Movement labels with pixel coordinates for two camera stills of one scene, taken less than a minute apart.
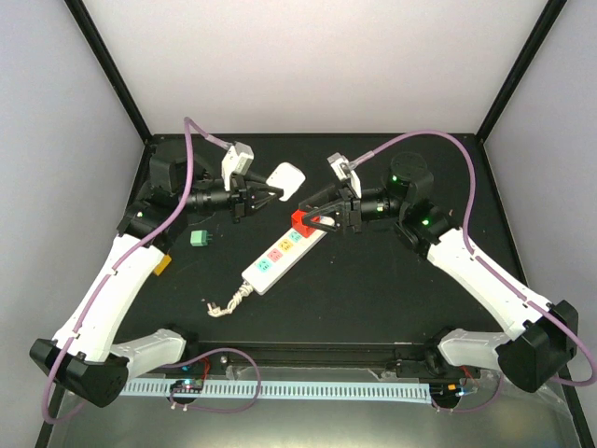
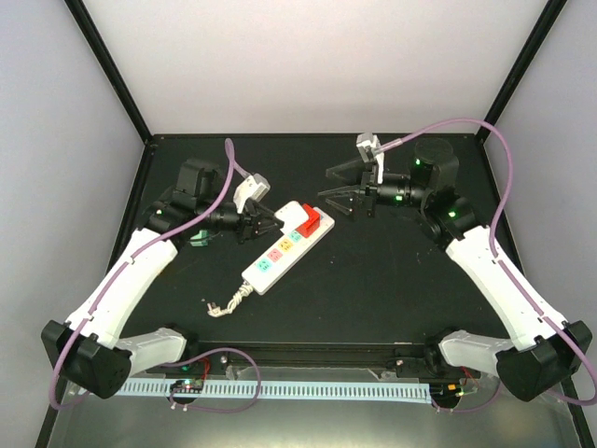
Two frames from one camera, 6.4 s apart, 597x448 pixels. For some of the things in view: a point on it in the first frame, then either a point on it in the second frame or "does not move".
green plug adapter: [200, 238] does not move
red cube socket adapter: [297, 220] does not move
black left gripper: [243, 192] → [251, 218]
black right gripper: [348, 211] → [367, 189]
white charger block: [287, 177] → [293, 215]
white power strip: [279, 259] does not move
